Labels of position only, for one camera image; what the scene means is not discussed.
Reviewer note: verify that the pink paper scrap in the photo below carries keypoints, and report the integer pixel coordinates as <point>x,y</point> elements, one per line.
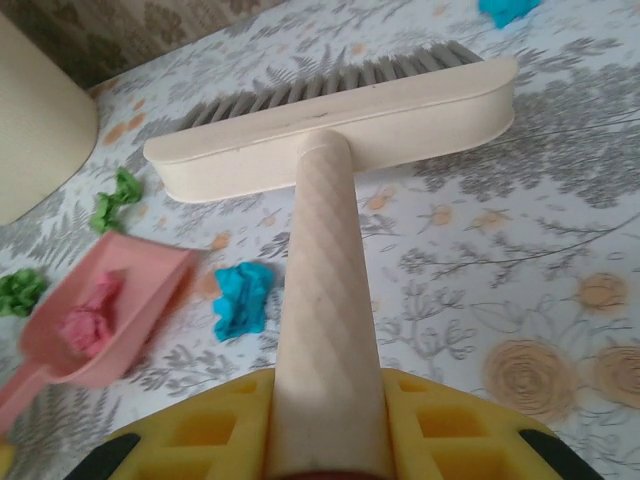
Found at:
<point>82,325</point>

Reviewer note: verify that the floral patterned tablecloth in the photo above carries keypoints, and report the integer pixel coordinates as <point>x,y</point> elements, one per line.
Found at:
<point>450,225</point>

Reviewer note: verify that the blue paper scrap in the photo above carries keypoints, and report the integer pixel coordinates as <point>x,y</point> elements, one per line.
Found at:
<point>505,12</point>
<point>240,305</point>

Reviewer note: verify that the green paper scrap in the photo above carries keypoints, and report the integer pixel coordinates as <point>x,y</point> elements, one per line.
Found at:
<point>20,292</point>
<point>112,205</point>

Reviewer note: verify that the pink plastic dustpan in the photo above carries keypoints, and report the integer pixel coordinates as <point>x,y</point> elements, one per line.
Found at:
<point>145,280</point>

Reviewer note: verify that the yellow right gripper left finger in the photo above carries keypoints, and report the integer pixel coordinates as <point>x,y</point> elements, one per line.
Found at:
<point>200,435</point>

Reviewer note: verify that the beige plastic trash bin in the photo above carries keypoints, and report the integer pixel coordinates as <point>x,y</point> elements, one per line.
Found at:
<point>35,125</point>

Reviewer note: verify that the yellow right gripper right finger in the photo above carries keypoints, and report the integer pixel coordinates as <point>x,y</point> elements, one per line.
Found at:
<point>450,435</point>

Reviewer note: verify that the beige hand brush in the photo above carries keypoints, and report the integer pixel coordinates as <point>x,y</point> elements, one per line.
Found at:
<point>325,250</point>

